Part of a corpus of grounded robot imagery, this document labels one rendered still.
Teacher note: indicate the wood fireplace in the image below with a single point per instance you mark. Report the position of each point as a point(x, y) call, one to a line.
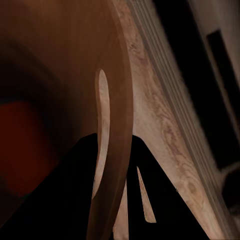
point(194, 46)

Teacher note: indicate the can of soda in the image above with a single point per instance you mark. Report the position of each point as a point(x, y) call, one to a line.
point(27, 153)

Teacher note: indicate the trash can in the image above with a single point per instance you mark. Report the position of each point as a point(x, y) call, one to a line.
point(52, 51)

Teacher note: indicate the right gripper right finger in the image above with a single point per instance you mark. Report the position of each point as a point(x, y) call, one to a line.
point(174, 220)

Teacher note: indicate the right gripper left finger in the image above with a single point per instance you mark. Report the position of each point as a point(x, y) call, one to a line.
point(59, 208)

